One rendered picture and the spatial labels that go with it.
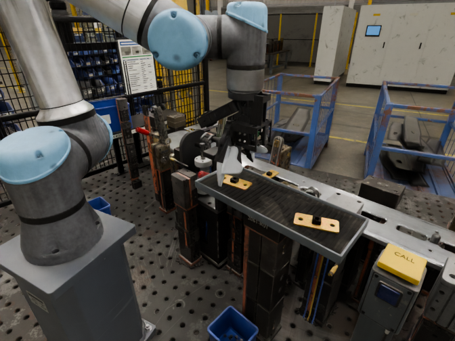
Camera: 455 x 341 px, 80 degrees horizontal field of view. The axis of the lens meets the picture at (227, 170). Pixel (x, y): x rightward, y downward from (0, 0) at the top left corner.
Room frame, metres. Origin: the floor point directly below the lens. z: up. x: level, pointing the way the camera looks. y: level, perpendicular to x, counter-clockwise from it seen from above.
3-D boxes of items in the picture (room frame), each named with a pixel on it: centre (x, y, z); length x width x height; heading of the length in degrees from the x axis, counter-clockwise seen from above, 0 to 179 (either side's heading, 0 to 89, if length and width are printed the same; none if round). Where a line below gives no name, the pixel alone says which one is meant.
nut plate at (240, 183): (0.58, -0.02, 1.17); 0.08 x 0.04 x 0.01; 57
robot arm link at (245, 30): (0.57, -0.03, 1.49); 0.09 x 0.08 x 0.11; 89
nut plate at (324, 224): (0.42, -0.17, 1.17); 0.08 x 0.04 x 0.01; 71
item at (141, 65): (1.67, 0.52, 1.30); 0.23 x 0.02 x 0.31; 137
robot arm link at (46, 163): (0.45, 0.35, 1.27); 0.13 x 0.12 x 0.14; 179
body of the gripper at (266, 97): (0.56, -0.04, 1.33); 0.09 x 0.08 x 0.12; 56
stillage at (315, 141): (3.23, -0.79, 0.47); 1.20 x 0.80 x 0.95; 152
